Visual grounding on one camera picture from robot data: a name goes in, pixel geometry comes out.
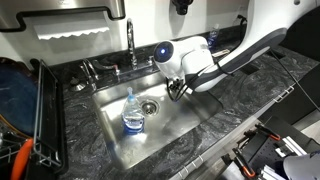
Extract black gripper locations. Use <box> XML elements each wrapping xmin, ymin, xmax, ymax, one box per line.
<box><xmin>166</xmin><ymin>77</ymin><xmax>185</xmax><ymax>102</ymax></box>

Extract metal sink drain strainer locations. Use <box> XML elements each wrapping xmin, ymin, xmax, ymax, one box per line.
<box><xmin>140</xmin><ymin>99</ymin><xmax>161</xmax><ymax>117</ymax></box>

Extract stainless steel sink basin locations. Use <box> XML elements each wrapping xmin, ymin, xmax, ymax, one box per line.
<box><xmin>92</xmin><ymin>71</ymin><xmax>224</xmax><ymax>171</ymax></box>

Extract clear dish soap bottle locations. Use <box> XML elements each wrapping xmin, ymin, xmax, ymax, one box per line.
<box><xmin>121</xmin><ymin>87</ymin><xmax>146</xmax><ymax>136</ymax></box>

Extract white flat strip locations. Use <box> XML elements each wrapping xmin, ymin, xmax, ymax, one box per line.
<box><xmin>211</xmin><ymin>48</ymin><xmax>232</xmax><ymax>58</ymax></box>

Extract chrome gooseneck faucet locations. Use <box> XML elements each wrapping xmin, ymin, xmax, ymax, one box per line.
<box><xmin>125</xmin><ymin>18</ymin><xmax>139</xmax><ymax>71</ymax></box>

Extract small blue liquid bottle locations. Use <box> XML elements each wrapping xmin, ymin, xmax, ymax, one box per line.
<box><xmin>207</xmin><ymin>23</ymin><xmax>221</xmax><ymax>48</ymax></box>

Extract chrome side sprayer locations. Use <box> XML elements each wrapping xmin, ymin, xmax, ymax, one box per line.
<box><xmin>79</xmin><ymin>58</ymin><xmax>100</xmax><ymax>92</ymax></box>

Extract round metal sink stopper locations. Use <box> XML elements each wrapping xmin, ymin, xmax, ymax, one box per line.
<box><xmin>68</xmin><ymin>77</ymin><xmax>87</xmax><ymax>93</ymax></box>

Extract black orange clamp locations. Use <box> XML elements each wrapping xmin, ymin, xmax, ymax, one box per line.
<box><xmin>232</xmin><ymin>147</ymin><xmax>257</xmax><ymax>179</ymax></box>
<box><xmin>254</xmin><ymin>123</ymin><xmax>282</xmax><ymax>142</ymax></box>

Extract black perforated plate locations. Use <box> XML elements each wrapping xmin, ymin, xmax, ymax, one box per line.
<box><xmin>240</xmin><ymin>131</ymin><xmax>287</xmax><ymax>173</ymax></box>

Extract white paper towel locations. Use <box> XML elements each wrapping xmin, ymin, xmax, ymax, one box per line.
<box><xmin>33</xmin><ymin>23</ymin><xmax>110</xmax><ymax>41</ymax></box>

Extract steel paper towel dispenser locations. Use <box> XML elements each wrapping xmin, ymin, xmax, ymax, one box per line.
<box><xmin>0</xmin><ymin>0</ymin><xmax>126</xmax><ymax>34</ymax></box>

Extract dark blue plate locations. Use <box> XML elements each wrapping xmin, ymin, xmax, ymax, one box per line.
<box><xmin>0</xmin><ymin>57</ymin><xmax>38</xmax><ymax>138</ymax></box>

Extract silver cabinet handle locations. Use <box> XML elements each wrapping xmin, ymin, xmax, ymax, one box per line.
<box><xmin>273</xmin><ymin>85</ymin><xmax>296</xmax><ymax>104</ymax></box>
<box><xmin>177</xmin><ymin>155</ymin><xmax>204</xmax><ymax>179</ymax></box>

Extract black wall soap dispenser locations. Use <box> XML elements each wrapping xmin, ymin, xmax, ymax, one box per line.
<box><xmin>171</xmin><ymin>0</ymin><xmax>194</xmax><ymax>16</ymax></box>

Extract black wall plug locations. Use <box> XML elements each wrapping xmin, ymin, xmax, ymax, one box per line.
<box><xmin>236</xmin><ymin>13</ymin><xmax>249</xmax><ymax>26</ymax></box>

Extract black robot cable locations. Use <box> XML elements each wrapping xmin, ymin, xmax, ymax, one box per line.
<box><xmin>268</xmin><ymin>49</ymin><xmax>320</xmax><ymax>113</ymax></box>

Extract black wire dish rack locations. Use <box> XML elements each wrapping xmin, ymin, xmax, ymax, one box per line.
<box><xmin>0</xmin><ymin>59</ymin><xmax>69</xmax><ymax>175</ymax></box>

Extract orange utensil handle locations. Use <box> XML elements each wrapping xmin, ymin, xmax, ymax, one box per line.
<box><xmin>9</xmin><ymin>138</ymin><xmax>34</xmax><ymax>180</ymax></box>

